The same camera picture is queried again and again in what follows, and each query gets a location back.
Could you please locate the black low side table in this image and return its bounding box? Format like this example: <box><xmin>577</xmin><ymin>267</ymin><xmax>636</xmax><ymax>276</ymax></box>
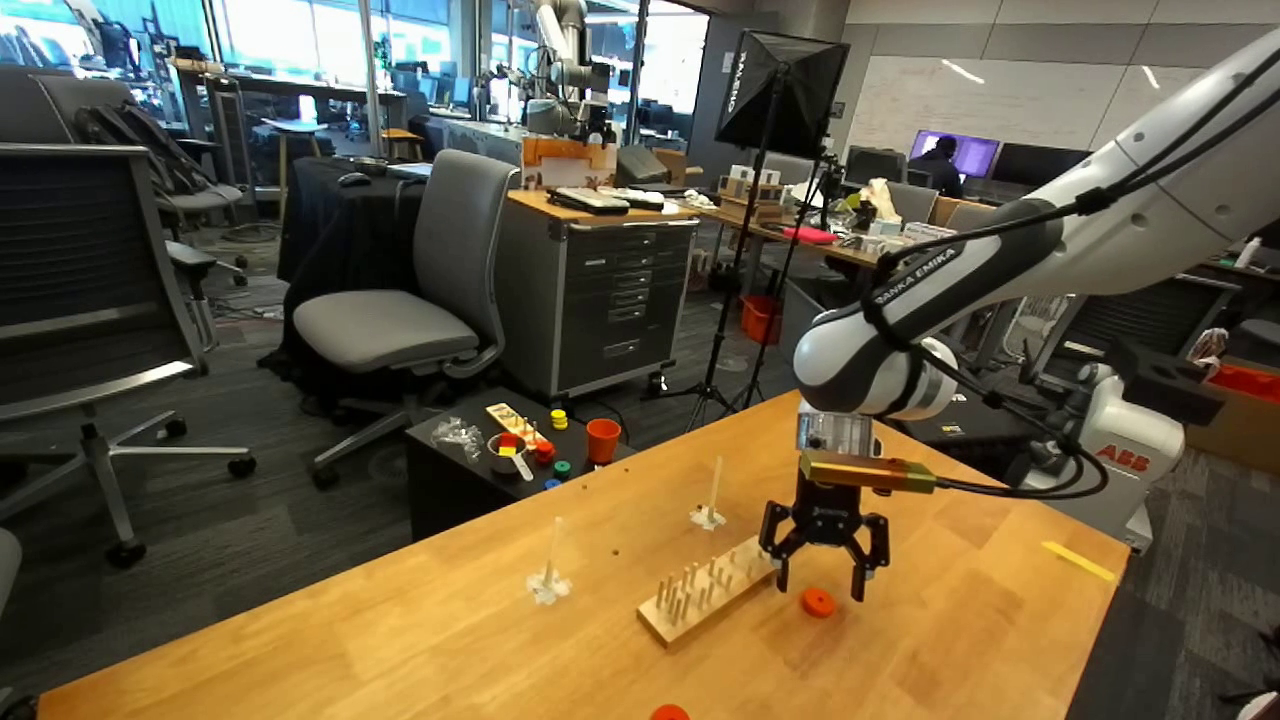
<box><xmin>406</xmin><ymin>387</ymin><xmax>587</xmax><ymax>537</ymax></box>

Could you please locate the orange cup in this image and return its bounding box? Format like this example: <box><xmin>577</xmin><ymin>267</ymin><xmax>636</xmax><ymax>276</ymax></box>
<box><xmin>584</xmin><ymin>416</ymin><xmax>626</xmax><ymax>466</ymax></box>

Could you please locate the purple computer monitor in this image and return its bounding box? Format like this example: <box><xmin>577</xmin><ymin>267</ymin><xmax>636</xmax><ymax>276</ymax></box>
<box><xmin>907</xmin><ymin>127</ymin><xmax>1002</xmax><ymax>181</ymax></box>

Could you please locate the black softbox light stand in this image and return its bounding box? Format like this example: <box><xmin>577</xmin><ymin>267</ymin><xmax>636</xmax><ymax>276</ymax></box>
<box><xmin>650</xmin><ymin>30</ymin><xmax>847</xmax><ymax>412</ymax></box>

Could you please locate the black mesh office chair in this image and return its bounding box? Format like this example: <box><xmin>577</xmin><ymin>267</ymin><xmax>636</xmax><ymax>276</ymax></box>
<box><xmin>0</xmin><ymin>143</ymin><xmax>257</xmax><ymax>570</ymax></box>

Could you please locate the clear plastic stand far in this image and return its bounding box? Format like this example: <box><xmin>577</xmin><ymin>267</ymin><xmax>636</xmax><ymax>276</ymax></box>
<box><xmin>687</xmin><ymin>456</ymin><xmax>730</xmax><ymax>532</ymax></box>

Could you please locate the red bucket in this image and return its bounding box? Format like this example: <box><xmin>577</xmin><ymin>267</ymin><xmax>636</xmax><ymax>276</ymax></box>
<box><xmin>741</xmin><ymin>298</ymin><xmax>779</xmax><ymax>345</ymax></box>

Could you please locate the orange disc with hole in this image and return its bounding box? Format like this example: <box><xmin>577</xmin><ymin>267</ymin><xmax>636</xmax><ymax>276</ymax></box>
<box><xmin>802</xmin><ymin>588</ymin><xmax>837</xmax><ymax>619</ymax></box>

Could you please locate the white ABB robot base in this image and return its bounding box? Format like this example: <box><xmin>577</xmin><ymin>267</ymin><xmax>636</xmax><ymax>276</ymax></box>
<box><xmin>1059</xmin><ymin>365</ymin><xmax>1185</xmax><ymax>554</ymax></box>

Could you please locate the yellow tape strip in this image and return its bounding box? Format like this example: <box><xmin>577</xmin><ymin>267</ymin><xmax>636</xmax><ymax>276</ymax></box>
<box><xmin>1039</xmin><ymin>541</ymin><xmax>1116</xmax><ymax>584</ymax></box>

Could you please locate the grey drawer cabinet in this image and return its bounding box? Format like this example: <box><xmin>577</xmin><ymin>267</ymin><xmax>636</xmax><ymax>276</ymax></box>
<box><xmin>496</xmin><ymin>191</ymin><xmax>700</xmax><ymax>402</ymax></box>

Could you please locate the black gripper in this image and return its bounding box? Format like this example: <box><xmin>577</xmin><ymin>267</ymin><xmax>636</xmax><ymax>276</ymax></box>
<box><xmin>760</xmin><ymin>482</ymin><xmax>893</xmax><ymax>600</ymax></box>

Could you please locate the wooden peg rack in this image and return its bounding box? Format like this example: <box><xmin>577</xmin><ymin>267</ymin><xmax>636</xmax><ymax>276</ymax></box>
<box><xmin>639</xmin><ymin>541</ymin><xmax>778</xmax><ymax>646</ymax></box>

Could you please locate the orange disc at table edge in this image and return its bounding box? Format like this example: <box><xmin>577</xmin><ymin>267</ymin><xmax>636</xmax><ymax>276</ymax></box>
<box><xmin>650</xmin><ymin>703</ymin><xmax>692</xmax><ymax>720</ymax></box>

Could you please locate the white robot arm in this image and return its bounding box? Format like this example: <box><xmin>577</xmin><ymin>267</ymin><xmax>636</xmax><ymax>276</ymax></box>
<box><xmin>760</xmin><ymin>30</ymin><xmax>1280</xmax><ymax>598</ymax></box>

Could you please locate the grey office chair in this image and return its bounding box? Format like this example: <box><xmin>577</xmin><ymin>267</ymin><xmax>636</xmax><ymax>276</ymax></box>
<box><xmin>291</xmin><ymin>149</ymin><xmax>518</xmax><ymax>489</ymax></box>

